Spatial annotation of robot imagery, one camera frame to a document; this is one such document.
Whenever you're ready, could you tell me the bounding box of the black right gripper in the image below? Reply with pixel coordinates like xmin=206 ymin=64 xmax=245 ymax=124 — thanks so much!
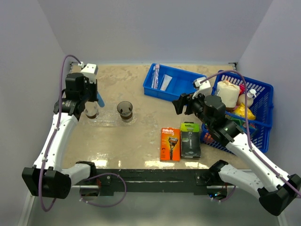
xmin=172 ymin=89 xmax=213 ymax=128

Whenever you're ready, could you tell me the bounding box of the glass cup with brown band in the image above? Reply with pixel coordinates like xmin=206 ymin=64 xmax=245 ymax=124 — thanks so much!
xmin=85 ymin=102 xmax=99 ymax=119

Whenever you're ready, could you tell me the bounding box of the light blue toothpaste tube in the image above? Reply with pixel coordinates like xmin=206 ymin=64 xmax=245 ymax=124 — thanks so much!
xmin=97 ymin=92 xmax=105 ymax=108

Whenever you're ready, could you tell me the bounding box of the white toothpaste tube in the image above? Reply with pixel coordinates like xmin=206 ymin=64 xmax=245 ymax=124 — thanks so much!
xmin=160 ymin=74 xmax=172 ymax=91

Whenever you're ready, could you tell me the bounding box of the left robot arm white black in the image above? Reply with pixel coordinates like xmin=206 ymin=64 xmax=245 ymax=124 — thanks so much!
xmin=22 ymin=71 xmax=98 ymax=199

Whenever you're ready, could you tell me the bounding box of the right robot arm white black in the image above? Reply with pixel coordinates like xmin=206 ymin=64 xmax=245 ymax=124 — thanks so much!
xmin=172 ymin=93 xmax=301 ymax=216

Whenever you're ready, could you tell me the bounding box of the pink wrapped toothbrush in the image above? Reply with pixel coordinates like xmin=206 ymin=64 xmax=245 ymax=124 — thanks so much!
xmin=151 ymin=64 xmax=160 ymax=89

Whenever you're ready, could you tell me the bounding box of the blue plastic divided bin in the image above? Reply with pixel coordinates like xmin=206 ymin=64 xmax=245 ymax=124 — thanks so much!
xmin=143 ymin=63 xmax=206 ymax=102

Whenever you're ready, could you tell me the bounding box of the green black Gillette razor box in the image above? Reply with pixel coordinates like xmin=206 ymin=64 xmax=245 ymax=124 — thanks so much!
xmin=180 ymin=122 xmax=201 ymax=159

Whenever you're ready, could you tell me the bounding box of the orange Gillette Fusion5 razor box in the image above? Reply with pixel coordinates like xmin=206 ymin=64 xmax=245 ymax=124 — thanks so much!
xmin=160 ymin=128 xmax=181 ymax=161

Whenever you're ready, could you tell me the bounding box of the beige wrapped roll package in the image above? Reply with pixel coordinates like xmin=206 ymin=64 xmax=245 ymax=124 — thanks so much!
xmin=215 ymin=80 xmax=240 ymax=110

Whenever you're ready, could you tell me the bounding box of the yellow snack packet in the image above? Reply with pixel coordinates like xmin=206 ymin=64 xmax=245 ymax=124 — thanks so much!
xmin=233 ymin=103 xmax=256 ymax=120

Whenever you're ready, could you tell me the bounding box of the lotion pump bottle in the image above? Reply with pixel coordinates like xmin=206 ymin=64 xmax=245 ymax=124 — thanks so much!
xmin=237 ymin=89 xmax=257 ymax=108

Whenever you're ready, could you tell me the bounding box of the pink packet in basket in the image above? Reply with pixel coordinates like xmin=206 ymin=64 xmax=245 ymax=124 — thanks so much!
xmin=239 ymin=83 xmax=246 ymax=95

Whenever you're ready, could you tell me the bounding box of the red blue packet in basket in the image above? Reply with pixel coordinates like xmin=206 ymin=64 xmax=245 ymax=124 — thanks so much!
xmin=230 ymin=117 xmax=257 ymax=136

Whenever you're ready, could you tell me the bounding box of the blue plastic shopping basket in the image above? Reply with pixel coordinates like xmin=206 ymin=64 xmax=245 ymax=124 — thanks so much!
xmin=200 ymin=72 xmax=274 ymax=153

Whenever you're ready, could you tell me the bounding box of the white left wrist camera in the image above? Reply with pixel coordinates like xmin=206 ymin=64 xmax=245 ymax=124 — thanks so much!
xmin=78 ymin=62 xmax=98 ymax=83

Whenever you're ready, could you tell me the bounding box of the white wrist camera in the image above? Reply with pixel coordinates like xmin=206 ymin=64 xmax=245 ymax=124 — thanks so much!
xmin=78 ymin=62 xmax=98 ymax=83
xmin=192 ymin=77 xmax=212 ymax=99

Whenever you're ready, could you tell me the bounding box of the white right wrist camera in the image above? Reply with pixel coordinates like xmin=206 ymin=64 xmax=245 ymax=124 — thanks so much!
xmin=192 ymin=77 xmax=212 ymax=99

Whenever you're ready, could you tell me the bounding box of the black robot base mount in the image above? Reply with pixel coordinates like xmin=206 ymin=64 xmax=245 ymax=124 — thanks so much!
xmin=96 ymin=169 xmax=224 ymax=195

